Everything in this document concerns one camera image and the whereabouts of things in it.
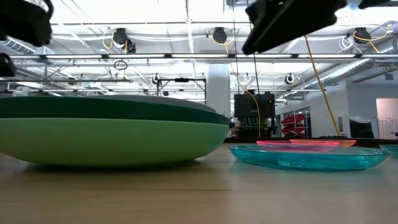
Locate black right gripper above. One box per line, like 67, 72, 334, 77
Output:
241, 0, 348, 55

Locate white robot figure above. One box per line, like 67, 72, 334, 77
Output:
12, 86, 31, 98

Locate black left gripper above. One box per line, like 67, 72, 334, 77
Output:
0, 0, 54, 78

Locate black bin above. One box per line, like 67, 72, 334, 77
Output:
348, 116, 375, 139

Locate translucent cyan plate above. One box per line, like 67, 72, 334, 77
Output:
379, 143, 398, 158
228, 144, 392, 172

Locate black camera rig frame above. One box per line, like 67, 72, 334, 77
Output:
156, 77, 208, 105

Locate large light green plate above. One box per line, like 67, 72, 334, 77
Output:
0, 117, 230, 166

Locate thick yellow cable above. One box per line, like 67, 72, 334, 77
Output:
303, 34, 341, 137

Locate thin yellow cable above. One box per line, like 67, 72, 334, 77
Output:
244, 89, 262, 138

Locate large dark green plate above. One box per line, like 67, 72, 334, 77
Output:
0, 95, 230, 126

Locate white pillar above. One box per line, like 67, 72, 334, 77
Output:
206, 63, 232, 118

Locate translucent pink plate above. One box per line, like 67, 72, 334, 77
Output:
256, 140, 341, 154

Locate silver air duct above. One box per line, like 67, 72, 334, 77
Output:
303, 57, 398, 91

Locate small translucent orange plate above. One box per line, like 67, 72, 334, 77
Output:
289, 138, 358, 148

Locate black hanging cable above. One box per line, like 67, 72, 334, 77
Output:
252, 52, 261, 95

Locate red tool shelf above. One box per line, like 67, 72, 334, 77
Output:
280, 113, 307, 136

